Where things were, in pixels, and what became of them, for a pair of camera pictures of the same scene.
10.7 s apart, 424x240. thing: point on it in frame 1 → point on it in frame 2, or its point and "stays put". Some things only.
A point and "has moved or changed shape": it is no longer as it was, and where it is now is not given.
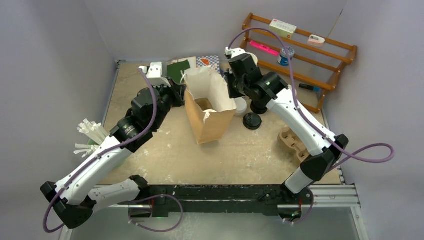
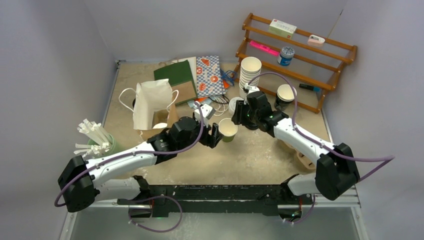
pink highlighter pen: x=264 y=48 stays put
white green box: x=282 y=28 stays put
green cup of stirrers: x=98 y=133 stays put
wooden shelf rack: x=308 y=59 stays put
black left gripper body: x=173 y=99 → x=205 y=137
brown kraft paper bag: x=210 y=103 has moved or changed shape
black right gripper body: x=236 y=87 → x=244 y=115
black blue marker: x=310 y=87 stays put
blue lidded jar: x=283 y=59 stays put
